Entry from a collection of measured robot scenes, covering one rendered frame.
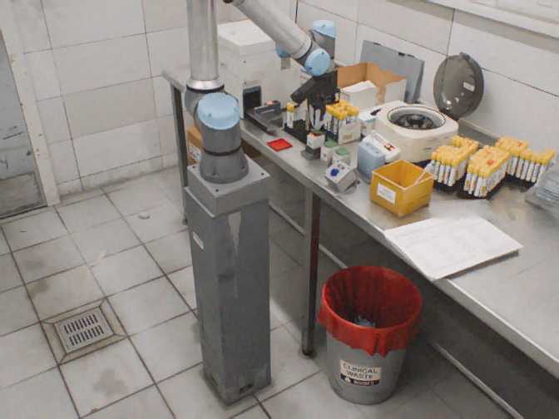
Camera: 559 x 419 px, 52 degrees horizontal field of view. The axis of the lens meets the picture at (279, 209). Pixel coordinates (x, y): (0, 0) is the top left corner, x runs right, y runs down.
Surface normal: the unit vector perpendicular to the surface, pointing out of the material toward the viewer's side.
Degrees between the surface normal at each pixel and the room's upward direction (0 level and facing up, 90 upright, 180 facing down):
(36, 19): 90
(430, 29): 90
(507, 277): 0
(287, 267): 0
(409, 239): 0
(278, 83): 90
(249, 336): 90
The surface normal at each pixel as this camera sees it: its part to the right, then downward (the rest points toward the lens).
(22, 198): 0.54, 0.47
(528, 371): 0.00, -0.83
